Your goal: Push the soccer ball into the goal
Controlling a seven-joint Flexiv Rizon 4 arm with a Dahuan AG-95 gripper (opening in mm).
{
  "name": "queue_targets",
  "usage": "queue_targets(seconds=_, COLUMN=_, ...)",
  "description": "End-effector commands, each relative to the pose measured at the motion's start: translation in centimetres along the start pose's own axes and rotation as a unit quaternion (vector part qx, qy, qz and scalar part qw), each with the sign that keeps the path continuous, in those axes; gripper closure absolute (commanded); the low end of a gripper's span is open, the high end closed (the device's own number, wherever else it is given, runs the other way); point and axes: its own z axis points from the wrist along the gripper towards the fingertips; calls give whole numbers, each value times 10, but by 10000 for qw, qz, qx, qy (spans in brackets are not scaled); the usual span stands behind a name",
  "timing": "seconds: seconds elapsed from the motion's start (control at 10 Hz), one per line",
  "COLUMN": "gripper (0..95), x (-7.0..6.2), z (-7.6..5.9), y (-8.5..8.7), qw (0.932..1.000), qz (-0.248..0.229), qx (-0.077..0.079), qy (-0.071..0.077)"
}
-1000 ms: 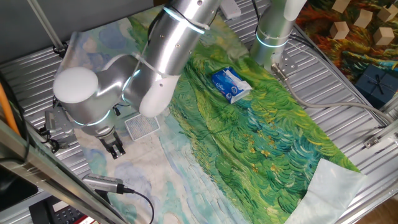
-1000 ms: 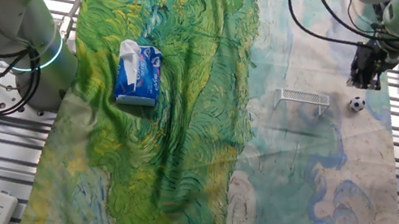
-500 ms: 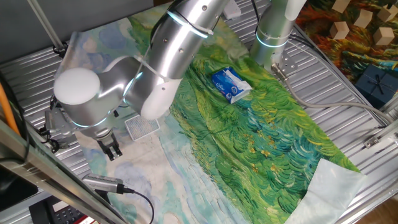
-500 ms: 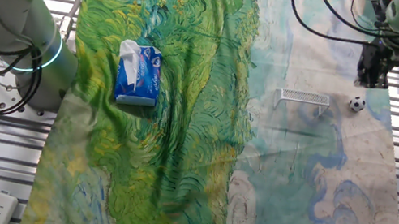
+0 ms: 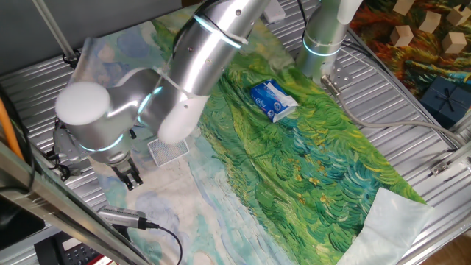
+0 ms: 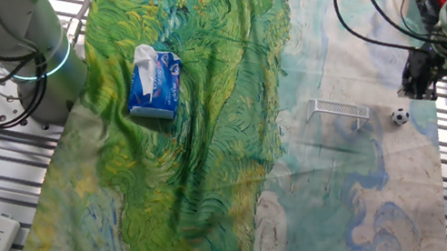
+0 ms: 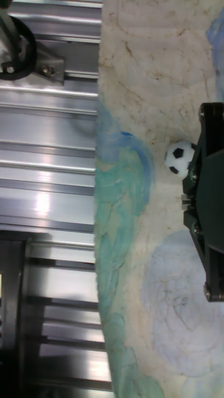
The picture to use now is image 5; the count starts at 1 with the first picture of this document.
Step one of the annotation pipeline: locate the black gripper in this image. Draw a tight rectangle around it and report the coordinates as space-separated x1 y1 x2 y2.
110 155 144 191

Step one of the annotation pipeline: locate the white mesh toy goal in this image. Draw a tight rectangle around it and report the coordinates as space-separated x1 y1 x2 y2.
146 138 190 168

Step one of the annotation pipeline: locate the black desk phone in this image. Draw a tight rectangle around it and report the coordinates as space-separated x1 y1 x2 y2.
33 231 102 265

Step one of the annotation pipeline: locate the black flat device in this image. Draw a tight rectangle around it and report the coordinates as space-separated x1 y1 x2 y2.
0 194 47 251

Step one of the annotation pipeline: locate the blue tissue pack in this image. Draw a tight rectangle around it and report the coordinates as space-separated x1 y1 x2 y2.
249 78 300 124

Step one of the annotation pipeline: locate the green blue painted cloth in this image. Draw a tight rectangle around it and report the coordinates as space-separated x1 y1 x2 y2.
68 3 437 265

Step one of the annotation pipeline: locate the grey metal rod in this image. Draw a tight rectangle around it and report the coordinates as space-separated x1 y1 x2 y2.
31 0 82 69

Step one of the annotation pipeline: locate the white power strip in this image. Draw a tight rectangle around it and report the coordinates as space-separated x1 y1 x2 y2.
263 0 286 24

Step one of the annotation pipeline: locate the small wooden cube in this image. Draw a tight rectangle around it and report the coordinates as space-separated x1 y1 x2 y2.
446 2 471 27
389 24 414 48
392 0 416 16
441 32 467 54
418 10 442 34

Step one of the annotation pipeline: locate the orange green painted cloth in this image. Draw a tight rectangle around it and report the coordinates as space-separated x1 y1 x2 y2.
349 0 471 100

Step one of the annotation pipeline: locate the dark blue gift box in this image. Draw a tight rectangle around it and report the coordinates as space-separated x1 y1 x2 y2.
419 76 471 130

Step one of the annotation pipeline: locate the grey ribbed camera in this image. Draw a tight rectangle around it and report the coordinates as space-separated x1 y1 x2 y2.
96 205 160 231

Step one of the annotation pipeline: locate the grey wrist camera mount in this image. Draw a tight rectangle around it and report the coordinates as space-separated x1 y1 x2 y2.
52 123 85 177

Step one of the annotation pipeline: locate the aluminium frame beam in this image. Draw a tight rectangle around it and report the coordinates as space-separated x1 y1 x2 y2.
0 141 148 265

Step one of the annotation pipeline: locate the black camera cable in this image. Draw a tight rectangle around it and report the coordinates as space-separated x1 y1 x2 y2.
145 220 184 265

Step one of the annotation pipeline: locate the thick black cable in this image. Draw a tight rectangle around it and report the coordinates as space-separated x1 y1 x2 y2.
0 84 37 194

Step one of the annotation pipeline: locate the orange cable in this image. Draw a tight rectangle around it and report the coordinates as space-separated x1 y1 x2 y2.
0 99 25 161

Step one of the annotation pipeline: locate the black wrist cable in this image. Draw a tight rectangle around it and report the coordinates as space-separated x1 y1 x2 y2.
171 1 213 56

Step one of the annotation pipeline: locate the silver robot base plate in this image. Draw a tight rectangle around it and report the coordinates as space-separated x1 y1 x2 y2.
319 60 353 97

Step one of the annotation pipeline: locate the grey robot hose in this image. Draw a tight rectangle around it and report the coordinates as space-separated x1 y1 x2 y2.
320 75 468 148

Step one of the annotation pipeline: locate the aluminium profile bracket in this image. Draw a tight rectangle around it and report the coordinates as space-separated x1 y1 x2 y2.
429 139 471 177

